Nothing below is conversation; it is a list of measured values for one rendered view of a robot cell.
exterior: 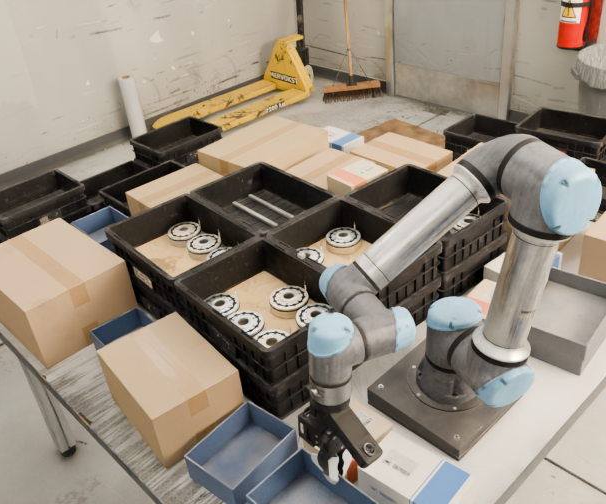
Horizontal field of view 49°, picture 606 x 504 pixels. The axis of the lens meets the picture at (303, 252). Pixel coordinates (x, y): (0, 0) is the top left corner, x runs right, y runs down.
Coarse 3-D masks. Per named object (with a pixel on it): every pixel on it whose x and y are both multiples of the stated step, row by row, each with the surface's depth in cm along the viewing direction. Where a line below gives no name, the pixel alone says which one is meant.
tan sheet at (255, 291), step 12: (264, 276) 186; (240, 288) 182; (252, 288) 182; (264, 288) 181; (276, 288) 181; (240, 300) 178; (252, 300) 177; (264, 300) 177; (264, 312) 172; (276, 324) 168; (288, 324) 167
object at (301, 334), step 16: (256, 240) 184; (224, 256) 178; (192, 272) 173; (320, 272) 168; (176, 288) 169; (208, 304) 161; (224, 320) 155; (240, 336) 150; (288, 336) 148; (304, 336) 150; (256, 352) 147; (272, 352) 145
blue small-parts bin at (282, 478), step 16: (304, 448) 131; (288, 464) 130; (304, 464) 134; (272, 480) 128; (288, 480) 132; (304, 480) 133; (320, 480) 132; (256, 496) 125; (272, 496) 129; (288, 496) 130; (304, 496) 130; (320, 496) 129; (336, 496) 129; (352, 496) 125; (368, 496) 120
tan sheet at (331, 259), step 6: (324, 240) 199; (312, 246) 197; (318, 246) 197; (324, 246) 196; (366, 246) 194; (324, 252) 194; (330, 252) 193; (354, 252) 192; (360, 252) 192; (324, 258) 191; (330, 258) 191; (336, 258) 190; (342, 258) 190; (348, 258) 190; (354, 258) 190; (330, 264) 188; (348, 264) 187
